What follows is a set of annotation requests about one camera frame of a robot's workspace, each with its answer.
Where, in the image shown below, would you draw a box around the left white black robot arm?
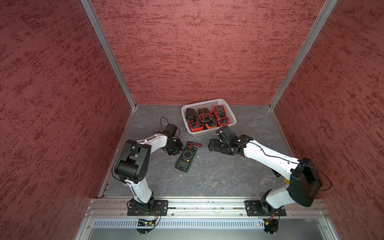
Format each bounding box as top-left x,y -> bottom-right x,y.
113,132 -> 183,214

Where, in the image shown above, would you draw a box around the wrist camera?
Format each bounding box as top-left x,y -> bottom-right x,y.
164,124 -> 179,139
216,126 -> 238,145

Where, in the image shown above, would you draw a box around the white plastic basket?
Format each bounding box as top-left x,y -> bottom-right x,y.
181,99 -> 237,137

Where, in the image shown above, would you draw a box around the orange multimeter sideways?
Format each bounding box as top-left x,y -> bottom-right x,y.
205,119 -> 218,130

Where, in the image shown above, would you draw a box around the black remote-like device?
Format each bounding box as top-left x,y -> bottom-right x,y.
272,169 -> 281,178

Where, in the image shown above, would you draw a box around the small black multimeter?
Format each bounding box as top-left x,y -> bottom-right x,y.
198,108 -> 211,125

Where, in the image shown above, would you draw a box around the red multimeter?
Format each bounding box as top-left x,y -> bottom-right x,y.
189,122 -> 204,133

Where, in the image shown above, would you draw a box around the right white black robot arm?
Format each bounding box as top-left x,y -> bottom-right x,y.
209,135 -> 323,213

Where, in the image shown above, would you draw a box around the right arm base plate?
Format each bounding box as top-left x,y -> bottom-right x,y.
244,200 -> 287,217

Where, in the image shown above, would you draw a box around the red clamp meter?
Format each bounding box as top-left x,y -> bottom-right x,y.
214,105 -> 229,127

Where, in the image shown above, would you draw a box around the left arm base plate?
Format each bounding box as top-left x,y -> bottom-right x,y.
127,199 -> 169,217

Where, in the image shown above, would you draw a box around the dark green multimeter top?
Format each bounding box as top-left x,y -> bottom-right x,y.
175,142 -> 203,173

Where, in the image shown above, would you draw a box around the black small device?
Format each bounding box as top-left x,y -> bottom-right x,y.
185,108 -> 196,122

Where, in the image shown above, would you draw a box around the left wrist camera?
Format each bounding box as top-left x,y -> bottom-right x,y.
164,124 -> 179,139

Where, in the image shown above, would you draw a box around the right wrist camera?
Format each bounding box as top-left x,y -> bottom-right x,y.
216,126 -> 238,145

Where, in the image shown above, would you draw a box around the aluminium front rail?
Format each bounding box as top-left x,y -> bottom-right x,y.
85,197 -> 330,219

